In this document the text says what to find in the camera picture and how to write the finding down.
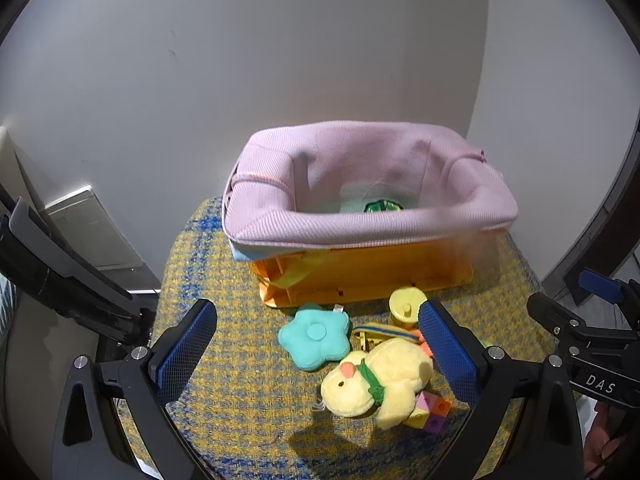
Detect orange plastic basket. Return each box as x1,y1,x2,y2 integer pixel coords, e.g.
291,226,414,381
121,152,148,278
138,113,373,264
249,232,475,309

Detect person's right hand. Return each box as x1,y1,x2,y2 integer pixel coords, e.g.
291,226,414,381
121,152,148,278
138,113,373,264
584,401,623,480

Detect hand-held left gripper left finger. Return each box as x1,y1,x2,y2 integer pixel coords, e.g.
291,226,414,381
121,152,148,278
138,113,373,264
52,298,218,480

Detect yellow plastic cup toy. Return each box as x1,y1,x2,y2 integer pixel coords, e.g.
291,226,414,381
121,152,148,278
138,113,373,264
389,287,430,331

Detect black grey appliance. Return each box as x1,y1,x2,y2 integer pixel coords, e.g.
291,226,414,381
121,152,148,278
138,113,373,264
0,197,151,346

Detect multicoloured linking cubes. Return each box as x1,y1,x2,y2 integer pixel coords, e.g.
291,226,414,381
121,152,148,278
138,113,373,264
402,391,453,433

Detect yellow plush animal toy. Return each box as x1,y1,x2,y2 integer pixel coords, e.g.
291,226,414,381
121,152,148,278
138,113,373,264
319,337,435,431

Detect yellow striped plastic toy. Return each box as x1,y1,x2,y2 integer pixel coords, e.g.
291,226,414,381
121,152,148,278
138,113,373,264
351,325,423,353

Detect pink fabric basket liner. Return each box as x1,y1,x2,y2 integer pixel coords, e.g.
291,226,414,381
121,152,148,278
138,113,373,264
222,120,520,263

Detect teal star plush toy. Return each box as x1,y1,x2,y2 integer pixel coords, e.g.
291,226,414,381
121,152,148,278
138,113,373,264
278,302,351,372

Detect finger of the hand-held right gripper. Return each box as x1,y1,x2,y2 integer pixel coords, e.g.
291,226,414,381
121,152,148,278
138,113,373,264
564,267,640,311
526,292,640,357

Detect yellow blue plaid blanket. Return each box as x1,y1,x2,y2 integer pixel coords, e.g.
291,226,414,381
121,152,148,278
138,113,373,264
150,195,591,480

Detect white flat panel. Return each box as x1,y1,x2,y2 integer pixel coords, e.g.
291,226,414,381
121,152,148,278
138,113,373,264
42,185,163,292

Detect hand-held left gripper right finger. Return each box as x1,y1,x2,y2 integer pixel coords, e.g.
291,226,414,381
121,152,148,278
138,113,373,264
417,299,586,480

